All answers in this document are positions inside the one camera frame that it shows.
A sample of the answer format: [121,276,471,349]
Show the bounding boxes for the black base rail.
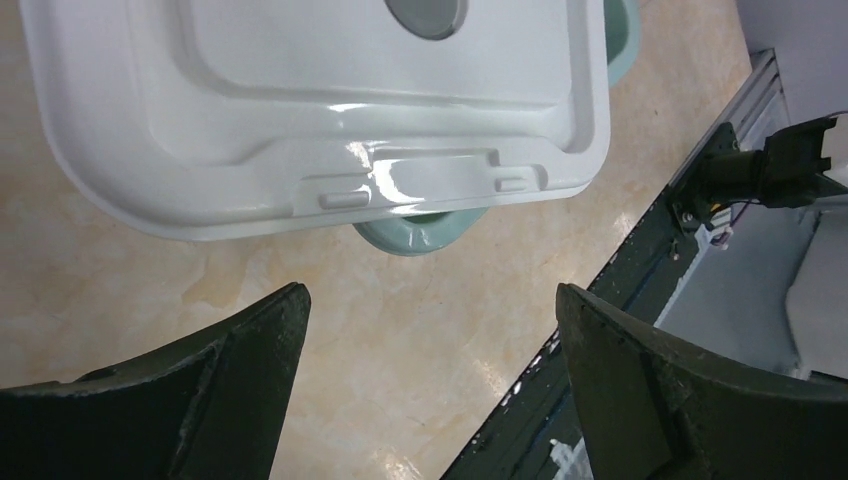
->
[446,122,738,479]

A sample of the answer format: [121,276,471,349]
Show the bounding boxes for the teal plastic tub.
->
[354,0,642,257]

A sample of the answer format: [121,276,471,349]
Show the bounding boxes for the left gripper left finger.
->
[1,283,311,479]

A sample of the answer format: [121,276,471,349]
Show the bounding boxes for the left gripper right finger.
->
[556,284,847,479]

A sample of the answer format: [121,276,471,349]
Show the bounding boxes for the white plastic lid tray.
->
[19,1,611,241]

